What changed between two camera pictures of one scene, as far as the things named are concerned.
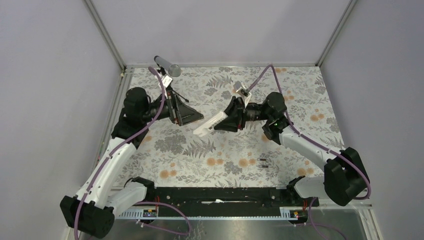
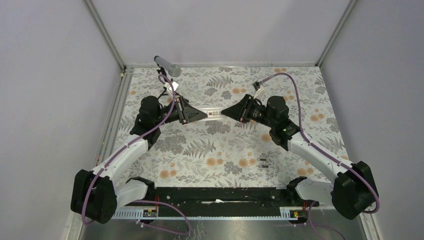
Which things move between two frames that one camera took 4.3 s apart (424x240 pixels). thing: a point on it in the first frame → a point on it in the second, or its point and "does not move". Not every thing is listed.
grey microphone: x=174 y=70 does not move
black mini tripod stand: x=166 y=80 does not move
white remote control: x=202 y=130 → x=214 y=113
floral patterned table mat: x=173 y=157 does not move
